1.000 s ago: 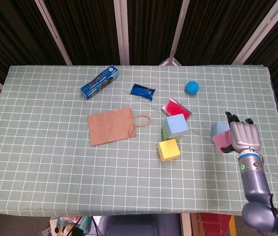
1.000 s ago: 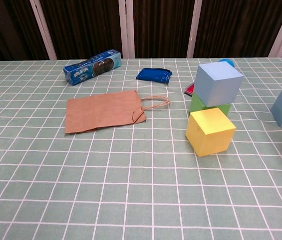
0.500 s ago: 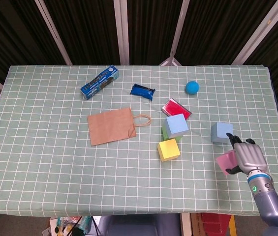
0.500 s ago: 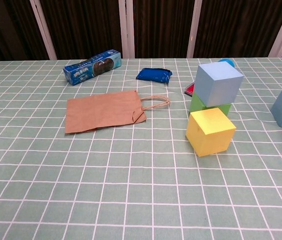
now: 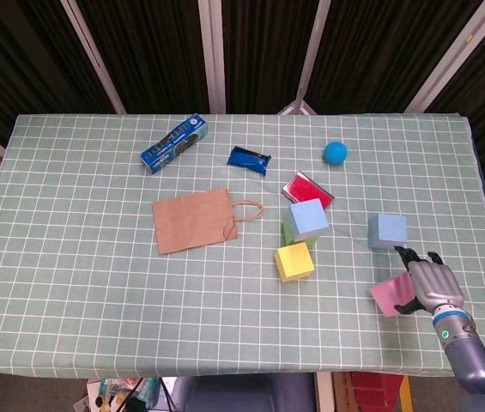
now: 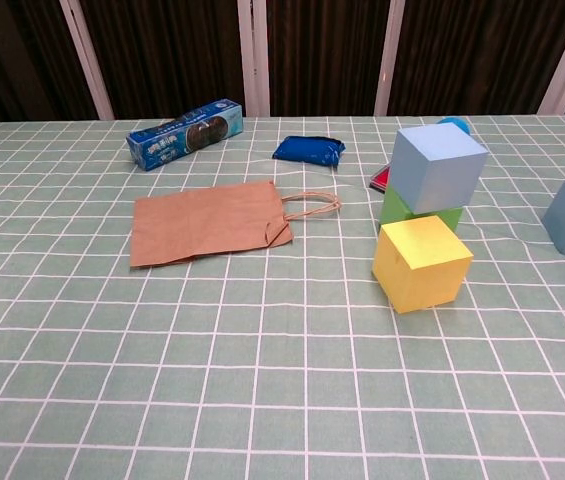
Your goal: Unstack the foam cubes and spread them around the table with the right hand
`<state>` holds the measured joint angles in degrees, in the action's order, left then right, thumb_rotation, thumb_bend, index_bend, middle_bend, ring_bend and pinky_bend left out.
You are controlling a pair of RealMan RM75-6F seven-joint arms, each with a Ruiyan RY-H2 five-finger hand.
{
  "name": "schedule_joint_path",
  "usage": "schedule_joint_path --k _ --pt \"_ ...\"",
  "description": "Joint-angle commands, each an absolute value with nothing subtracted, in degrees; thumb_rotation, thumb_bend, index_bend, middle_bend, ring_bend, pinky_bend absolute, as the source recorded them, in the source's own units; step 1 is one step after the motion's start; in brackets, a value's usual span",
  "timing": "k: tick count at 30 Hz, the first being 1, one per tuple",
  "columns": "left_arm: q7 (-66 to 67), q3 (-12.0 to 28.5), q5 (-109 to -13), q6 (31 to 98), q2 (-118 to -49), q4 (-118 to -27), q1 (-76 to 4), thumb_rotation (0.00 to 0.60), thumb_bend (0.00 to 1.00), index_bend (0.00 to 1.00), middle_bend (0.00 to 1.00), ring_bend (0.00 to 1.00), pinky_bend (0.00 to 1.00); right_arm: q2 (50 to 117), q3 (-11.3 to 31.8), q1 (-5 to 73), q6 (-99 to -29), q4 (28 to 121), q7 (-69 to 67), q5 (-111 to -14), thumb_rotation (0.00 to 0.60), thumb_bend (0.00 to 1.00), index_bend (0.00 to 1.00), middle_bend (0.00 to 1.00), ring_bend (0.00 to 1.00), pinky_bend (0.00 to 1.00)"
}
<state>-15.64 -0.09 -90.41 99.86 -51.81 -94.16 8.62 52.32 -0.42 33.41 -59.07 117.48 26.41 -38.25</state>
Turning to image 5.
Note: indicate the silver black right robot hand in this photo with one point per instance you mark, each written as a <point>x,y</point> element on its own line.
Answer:
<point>435,285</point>

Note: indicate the pink foam cube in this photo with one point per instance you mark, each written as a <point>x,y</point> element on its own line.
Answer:
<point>390,294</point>

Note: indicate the light blue foam cube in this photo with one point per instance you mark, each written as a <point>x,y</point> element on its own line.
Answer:
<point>308,216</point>
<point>386,229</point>

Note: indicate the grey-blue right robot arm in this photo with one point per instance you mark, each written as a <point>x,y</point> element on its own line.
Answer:
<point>465,356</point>

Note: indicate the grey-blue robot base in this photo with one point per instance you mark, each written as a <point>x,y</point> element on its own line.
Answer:
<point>242,395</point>

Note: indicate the yellow strip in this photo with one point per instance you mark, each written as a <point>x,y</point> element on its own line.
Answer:
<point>406,395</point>

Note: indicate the red box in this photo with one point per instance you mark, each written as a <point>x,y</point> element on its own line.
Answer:
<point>375,386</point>

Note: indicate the brown cardboard box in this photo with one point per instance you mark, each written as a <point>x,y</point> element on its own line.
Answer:
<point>343,390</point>

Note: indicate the yellow foam cube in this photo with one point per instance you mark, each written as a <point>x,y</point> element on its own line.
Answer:
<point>295,259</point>

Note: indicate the white table leg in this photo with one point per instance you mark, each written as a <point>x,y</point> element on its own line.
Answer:
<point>323,392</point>

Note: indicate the green foam cube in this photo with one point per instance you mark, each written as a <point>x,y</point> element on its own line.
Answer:
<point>288,234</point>

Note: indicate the red rectangular tin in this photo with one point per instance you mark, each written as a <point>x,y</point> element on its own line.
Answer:
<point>306,188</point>

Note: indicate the blue ball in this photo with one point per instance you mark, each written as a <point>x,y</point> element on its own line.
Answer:
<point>335,153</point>

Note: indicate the blue snack packet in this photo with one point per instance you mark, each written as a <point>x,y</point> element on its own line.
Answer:
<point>246,159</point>

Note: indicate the brown paper bag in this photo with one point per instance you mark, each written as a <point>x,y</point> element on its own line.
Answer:
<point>190,223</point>

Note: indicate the blue cookie box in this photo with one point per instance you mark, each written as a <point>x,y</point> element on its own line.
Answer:
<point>173,143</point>

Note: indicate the green checked tablecloth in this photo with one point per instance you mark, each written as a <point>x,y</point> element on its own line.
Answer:
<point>96,279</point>

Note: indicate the colourful printed package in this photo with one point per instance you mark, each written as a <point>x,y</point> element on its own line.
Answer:
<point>111,388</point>

